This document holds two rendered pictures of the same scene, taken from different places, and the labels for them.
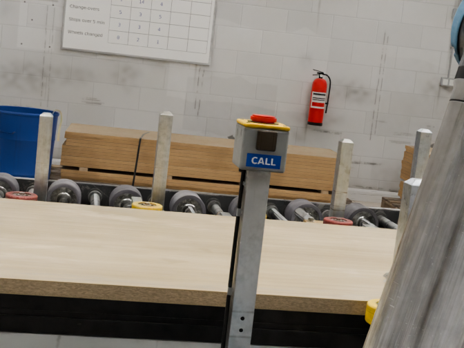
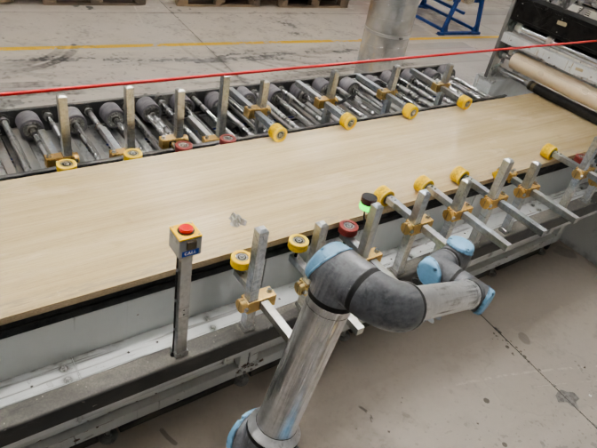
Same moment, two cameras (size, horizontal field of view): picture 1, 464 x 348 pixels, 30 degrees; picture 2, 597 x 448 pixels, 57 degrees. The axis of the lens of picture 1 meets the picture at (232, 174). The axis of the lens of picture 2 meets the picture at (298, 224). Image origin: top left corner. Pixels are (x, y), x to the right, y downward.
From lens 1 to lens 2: 0.94 m
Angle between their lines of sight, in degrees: 40
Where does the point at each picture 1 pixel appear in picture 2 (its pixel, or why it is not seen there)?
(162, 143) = (63, 116)
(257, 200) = (187, 265)
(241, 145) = (178, 249)
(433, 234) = (304, 360)
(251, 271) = (187, 292)
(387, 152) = not seen: outside the picture
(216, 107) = not seen: outside the picture
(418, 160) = (223, 93)
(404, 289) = (291, 377)
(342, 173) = (180, 109)
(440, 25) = not seen: outside the picture
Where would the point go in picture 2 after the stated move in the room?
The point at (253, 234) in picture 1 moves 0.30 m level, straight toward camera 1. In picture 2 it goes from (187, 278) to (212, 356)
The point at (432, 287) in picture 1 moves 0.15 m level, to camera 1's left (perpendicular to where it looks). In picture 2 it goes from (303, 377) to (245, 392)
